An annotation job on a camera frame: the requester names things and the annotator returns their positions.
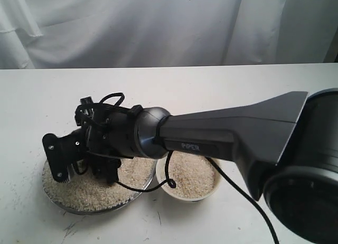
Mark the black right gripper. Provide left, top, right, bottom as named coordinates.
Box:
left=74, top=96, right=121, bottom=184

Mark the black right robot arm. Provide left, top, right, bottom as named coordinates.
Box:
left=75, top=88, right=337, bottom=243

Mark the metal plate of rice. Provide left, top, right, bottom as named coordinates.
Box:
left=42, top=157, right=156, bottom=215

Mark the white ceramic bowl with rice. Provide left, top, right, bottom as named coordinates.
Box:
left=161, top=152, right=221, bottom=202

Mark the white backdrop curtain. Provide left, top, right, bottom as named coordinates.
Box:
left=1, top=0, right=337, bottom=69

